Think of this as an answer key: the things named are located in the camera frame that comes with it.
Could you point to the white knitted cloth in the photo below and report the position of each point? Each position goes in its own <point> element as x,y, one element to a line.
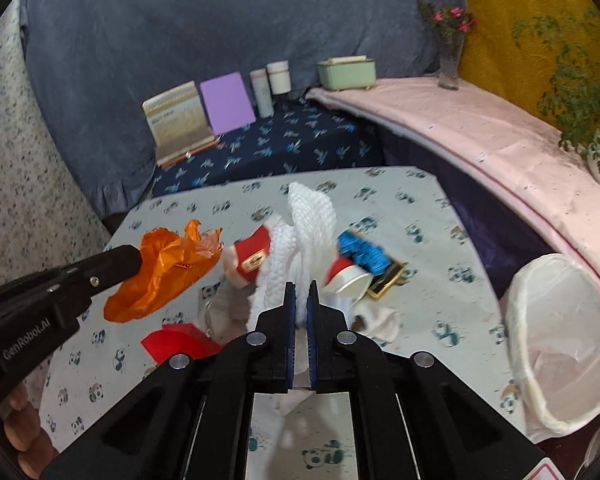
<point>305,230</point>

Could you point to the grey-blue fabric backdrop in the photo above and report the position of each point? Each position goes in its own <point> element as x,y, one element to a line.
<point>180,20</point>

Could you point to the blue wrapper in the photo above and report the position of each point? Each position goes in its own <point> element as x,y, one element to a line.
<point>362,250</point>

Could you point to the pink printed cloth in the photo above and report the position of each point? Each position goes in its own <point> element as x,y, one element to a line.
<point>505,135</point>

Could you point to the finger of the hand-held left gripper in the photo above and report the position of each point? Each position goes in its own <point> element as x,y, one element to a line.
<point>110,267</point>

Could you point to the mint green box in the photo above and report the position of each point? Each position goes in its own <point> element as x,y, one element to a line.
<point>347,75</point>

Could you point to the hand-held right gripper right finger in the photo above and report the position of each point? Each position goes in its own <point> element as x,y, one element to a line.
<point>312,340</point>

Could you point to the black and gold box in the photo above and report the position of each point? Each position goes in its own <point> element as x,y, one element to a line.
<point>389,280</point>

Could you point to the panda print tablecloth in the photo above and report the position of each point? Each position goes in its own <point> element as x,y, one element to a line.
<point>430,220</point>

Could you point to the mustard yellow fabric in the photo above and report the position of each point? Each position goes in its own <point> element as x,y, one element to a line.
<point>505,10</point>

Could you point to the purple card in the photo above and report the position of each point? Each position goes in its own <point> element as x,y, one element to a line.
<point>227,102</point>

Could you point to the white jar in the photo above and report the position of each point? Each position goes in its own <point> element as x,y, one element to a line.
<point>279,80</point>

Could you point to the white tissue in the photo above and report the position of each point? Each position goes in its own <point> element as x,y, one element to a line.
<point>380,325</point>

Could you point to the person's left hand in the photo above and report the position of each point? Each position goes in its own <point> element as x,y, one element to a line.
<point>22,425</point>

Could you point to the orange plastic bag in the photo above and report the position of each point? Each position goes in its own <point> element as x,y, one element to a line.
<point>150,275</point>

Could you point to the navy leaf print cloth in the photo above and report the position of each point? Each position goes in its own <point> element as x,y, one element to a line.
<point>290,145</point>

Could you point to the red and white paper cup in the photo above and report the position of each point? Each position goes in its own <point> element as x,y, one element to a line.
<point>352,282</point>

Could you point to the white bottle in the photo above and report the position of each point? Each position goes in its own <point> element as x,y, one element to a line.
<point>262,95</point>

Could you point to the gold and white box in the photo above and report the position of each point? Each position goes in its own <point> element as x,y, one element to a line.
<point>175,120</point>

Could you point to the wooden stand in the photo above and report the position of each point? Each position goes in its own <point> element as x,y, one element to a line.
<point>200,146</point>

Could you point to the glass vase with pink flowers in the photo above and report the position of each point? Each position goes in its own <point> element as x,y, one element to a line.
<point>450,65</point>

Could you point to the grey plastic wrap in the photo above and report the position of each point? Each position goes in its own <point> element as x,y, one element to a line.
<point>227,310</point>

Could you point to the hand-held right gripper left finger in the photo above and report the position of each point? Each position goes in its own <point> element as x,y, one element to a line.
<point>290,340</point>

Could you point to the waste bin with white liner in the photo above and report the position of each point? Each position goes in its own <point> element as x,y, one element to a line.
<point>570,340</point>

